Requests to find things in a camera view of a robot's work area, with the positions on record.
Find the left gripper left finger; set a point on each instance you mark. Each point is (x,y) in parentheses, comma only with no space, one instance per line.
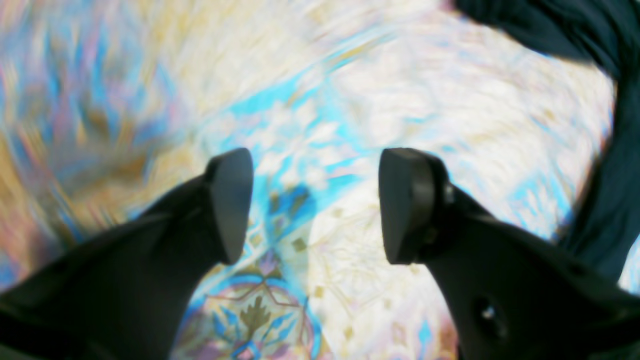
(122,295)

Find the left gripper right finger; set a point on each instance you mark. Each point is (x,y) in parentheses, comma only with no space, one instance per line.
(511,295)

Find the black t-shirt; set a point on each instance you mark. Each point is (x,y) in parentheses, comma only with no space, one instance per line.
(541,101)

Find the patterned colourful tablecloth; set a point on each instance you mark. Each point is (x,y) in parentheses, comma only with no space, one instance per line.
(108,104)

